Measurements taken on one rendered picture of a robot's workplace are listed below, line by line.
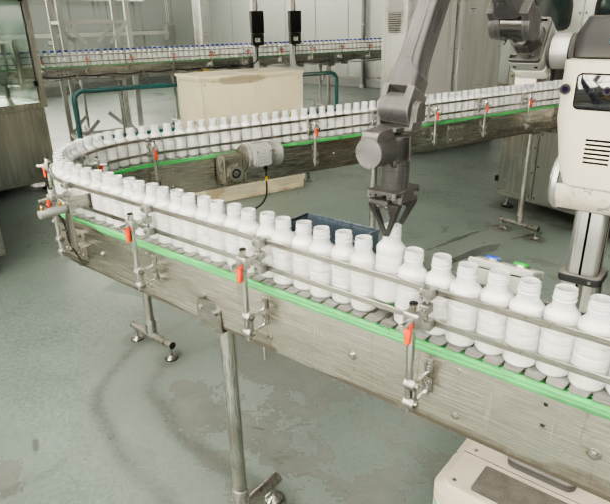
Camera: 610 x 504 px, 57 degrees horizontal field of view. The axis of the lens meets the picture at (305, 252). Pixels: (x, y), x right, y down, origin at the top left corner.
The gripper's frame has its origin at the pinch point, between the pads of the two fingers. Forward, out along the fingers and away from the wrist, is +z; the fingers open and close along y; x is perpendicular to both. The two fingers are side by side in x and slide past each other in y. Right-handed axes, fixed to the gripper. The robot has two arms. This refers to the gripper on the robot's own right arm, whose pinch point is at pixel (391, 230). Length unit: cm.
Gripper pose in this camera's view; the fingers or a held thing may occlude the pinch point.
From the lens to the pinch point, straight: 116.7
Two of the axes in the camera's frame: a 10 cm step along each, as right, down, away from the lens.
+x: 7.7, 2.3, -5.9
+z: -0.1, 9.4, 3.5
